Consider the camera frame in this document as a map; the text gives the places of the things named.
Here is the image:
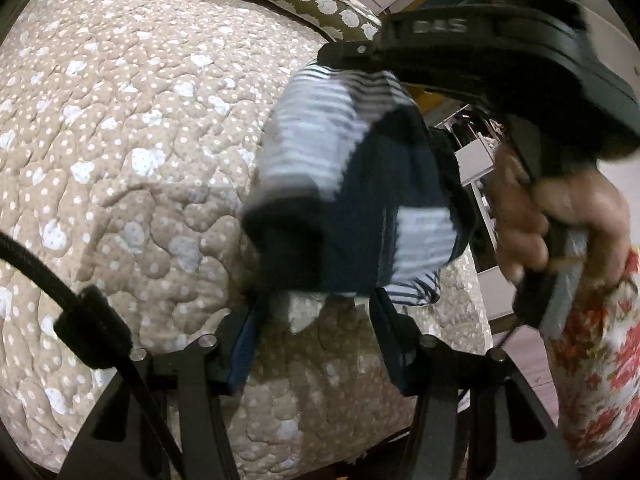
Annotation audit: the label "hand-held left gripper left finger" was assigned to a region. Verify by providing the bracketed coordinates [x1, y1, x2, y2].
[60, 305, 261, 480]

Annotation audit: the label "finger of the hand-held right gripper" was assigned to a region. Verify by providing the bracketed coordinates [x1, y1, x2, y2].
[317, 39, 401, 69]

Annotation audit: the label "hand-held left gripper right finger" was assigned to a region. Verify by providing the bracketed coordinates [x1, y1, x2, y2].
[372, 290, 581, 480]

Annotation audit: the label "striped navy white pants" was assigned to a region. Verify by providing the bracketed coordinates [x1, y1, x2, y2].
[242, 62, 478, 333]

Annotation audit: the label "floral sleeved right forearm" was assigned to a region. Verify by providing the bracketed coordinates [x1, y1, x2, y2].
[544, 247, 640, 468]

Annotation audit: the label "person's right hand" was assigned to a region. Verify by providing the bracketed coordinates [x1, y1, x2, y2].
[492, 145, 632, 292]

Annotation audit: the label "white open shelf cabinet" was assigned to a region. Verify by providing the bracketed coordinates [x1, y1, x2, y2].
[435, 102, 506, 322]

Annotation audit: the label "beige dotted quilted bedspread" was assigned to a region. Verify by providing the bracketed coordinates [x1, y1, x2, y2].
[0, 0, 493, 476]

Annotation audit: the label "black cable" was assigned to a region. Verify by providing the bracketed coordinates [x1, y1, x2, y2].
[0, 232, 186, 466]

